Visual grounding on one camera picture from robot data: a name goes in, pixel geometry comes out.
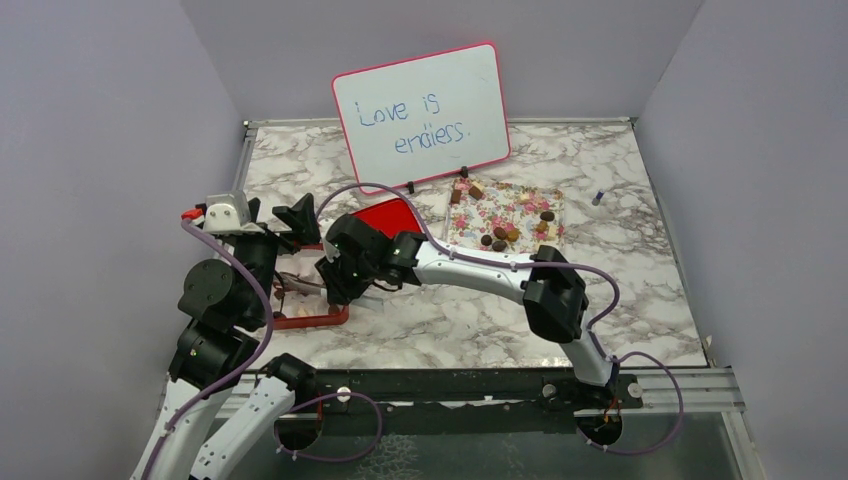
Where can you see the tan block chocolate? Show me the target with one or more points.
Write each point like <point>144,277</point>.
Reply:
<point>475,192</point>

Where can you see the white board pink frame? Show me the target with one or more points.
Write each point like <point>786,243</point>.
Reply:
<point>423,118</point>

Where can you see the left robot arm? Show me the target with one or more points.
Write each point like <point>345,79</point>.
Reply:
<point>227,299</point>

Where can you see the black whiteboard stand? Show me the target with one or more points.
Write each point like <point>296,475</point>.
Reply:
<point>463,173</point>

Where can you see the floral serving tray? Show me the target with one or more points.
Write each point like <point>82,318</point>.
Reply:
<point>506,205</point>

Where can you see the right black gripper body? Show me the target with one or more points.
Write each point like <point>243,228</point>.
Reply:
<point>346,278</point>

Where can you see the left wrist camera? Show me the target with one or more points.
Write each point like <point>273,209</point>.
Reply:
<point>230,213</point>

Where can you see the red chocolate box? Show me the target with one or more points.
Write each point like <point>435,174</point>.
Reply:
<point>298,294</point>

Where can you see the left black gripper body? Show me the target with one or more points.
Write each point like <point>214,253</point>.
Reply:
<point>259,252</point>

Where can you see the metal tongs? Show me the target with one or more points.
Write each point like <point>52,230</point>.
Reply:
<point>294,283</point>

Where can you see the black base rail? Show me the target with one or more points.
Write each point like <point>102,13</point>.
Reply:
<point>358,402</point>

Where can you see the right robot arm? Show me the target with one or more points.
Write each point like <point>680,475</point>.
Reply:
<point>548,288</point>

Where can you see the red box lid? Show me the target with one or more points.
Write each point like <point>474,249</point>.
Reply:
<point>390,217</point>

